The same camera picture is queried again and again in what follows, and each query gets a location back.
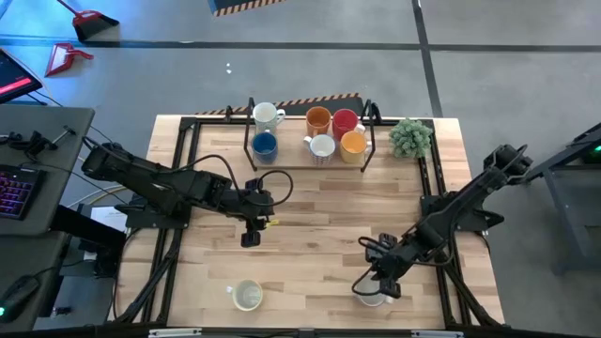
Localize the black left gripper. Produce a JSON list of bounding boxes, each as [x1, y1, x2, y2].
[[224, 178, 276, 249]]

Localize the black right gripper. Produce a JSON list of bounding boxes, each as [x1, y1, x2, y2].
[[365, 233, 417, 300]]

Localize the grey diamond mug red rim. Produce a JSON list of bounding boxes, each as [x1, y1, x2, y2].
[[352, 276, 395, 309]]

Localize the blue mug white handle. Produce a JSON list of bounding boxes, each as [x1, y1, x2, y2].
[[251, 131, 280, 165]]

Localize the red lattice mug blue rim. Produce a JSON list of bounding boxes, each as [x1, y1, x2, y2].
[[302, 133, 337, 166]]

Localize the orange ceramic mug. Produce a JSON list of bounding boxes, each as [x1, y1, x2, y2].
[[305, 105, 332, 138]]

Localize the red mug white handle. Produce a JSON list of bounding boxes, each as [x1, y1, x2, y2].
[[331, 108, 366, 142]]

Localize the orange floral mug yellow rim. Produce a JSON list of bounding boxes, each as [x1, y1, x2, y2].
[[225, 279, 264, 312]]

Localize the silver aluminium extrusion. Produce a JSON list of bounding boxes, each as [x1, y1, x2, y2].
[[147, 327, 203, 338], [410, 329, 466, 338]]

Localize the wooden rack black metal legs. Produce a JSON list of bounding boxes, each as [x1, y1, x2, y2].
[[242, 97, 382, 174]]

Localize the green patterned white mug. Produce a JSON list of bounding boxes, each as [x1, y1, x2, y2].
[[252, 101, 286, 135]]

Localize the yellow ceramic mug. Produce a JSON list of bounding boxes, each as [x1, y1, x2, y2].
[[338, 130, 373, 164]]

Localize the white paper sheet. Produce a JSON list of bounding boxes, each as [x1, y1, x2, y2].
[[88, 206, 131, 234]]

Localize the green artificial succulent plant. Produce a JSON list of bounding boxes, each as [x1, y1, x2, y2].
[[388, 118, 434, 160]]

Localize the grey metal stand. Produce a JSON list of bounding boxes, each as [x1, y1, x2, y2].
[[516, 120, 601, 276]]

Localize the dark grey desk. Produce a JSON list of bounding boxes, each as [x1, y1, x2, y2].
[[0, 229, 71, 335]]

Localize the black backlit keyboard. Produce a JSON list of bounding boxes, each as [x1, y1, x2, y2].
[[0, 162, 47, 222]]

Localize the black computer mouse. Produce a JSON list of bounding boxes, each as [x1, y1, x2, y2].
[[0, 274, 41, 325]]

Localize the black device green light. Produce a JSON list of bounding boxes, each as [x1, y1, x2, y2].
[[570, 122, 601, 165]]

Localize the black computer monitor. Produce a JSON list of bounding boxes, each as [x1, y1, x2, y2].
[[0, 46, 44, 105]]

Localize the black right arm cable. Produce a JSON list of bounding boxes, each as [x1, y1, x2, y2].
[[350, 234, 393, 298]]

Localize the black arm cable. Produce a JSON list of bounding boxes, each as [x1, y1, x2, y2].
[[182, 153, 295, 208], [350, 234, 393, 298]]

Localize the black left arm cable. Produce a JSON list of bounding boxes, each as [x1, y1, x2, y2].
[[182, 153, 295, 208]]

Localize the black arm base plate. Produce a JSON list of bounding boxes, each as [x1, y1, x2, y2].
[[125, 194, 194, 231], [420, 194, 506, 234]]

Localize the black aluminium station frame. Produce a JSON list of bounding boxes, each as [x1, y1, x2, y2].
[[107, 115, 508, 338]]

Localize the hazard striped cable ramp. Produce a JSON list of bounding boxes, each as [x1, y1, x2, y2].
[[208, 0, 286, 19], [194, 91, 365, 117]]

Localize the black clamp mount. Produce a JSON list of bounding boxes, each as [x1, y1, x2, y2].
[[0, 124, 79, 163]]

